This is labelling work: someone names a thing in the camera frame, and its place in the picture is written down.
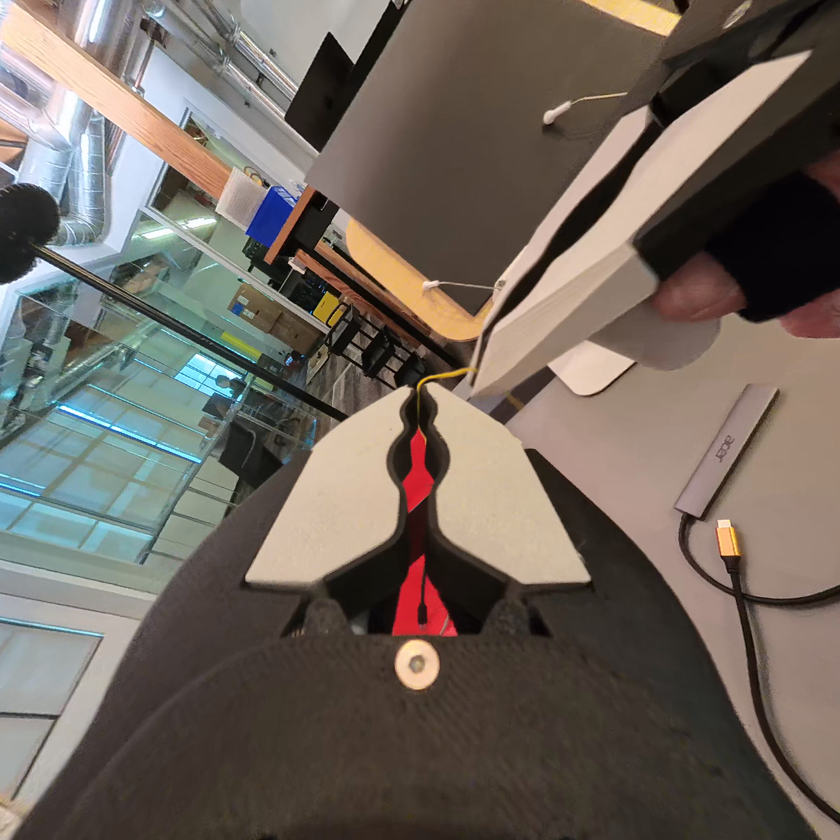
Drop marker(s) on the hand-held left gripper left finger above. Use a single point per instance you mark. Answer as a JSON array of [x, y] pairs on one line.
[[328, 518]]

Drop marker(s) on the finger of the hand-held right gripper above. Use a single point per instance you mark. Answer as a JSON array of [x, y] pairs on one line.
[[571, 308], [590, 170]]

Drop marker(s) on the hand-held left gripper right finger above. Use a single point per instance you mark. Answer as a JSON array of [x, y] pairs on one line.
[[512, 518]]

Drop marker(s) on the red storage bin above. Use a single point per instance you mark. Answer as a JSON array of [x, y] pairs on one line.
[[413, 472]]

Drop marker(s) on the yellow twist tie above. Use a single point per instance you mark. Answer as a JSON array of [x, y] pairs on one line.
[[446, 376]]

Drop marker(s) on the person's right hand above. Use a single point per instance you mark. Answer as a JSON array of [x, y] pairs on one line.
[[695, 292]]

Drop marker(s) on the white adjustable stand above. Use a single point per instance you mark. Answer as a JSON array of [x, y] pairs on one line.
[[594, 374]]

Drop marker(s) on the yellow crate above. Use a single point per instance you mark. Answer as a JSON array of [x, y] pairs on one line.
[[328, 307]]

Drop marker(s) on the brown cardboard box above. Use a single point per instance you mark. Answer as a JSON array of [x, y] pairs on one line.
[[262, 315]]

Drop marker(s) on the blue box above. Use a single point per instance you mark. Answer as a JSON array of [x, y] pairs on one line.
[[272, 216]]

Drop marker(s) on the black metal pole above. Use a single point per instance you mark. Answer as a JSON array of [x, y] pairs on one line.
[[23, 229]]

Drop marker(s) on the silver ribbed pipe ducts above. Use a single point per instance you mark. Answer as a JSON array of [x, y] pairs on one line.
[[72, 151]]

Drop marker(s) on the wooden ceiling beam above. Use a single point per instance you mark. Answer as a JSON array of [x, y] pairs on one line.
[[131, 111]]

